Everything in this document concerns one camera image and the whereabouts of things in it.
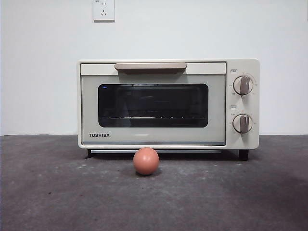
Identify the cream oven knob brown grip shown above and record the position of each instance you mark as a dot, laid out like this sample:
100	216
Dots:
243	123
243	85

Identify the white wall socket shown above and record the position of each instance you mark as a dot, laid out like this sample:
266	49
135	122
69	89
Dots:
104	10

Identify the cream Toshiba toaster oven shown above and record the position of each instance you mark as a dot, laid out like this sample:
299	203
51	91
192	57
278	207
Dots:
243	67

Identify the brown egg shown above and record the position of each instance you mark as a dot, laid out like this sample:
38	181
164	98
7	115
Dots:
146	161

